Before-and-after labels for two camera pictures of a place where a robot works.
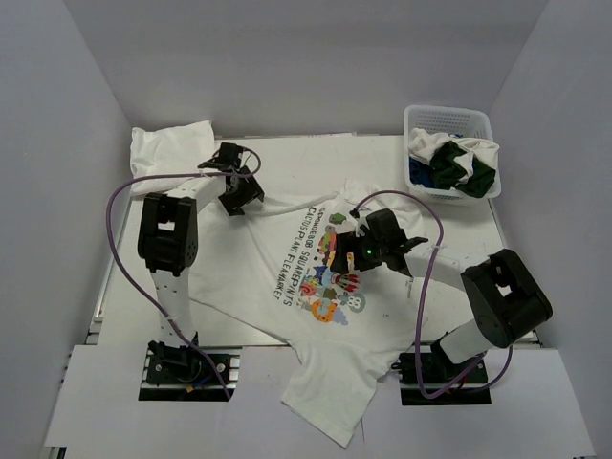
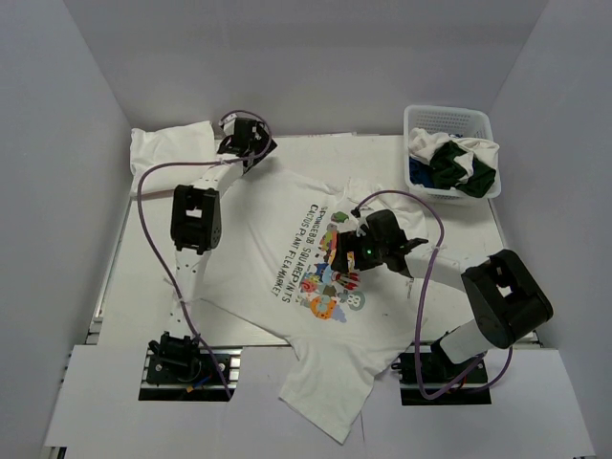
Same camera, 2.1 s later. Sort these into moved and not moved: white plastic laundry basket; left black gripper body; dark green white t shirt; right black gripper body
Moved: left black gripper body
Not moved: white plastic laundry basket; right black gripper body; dark green white t shirt
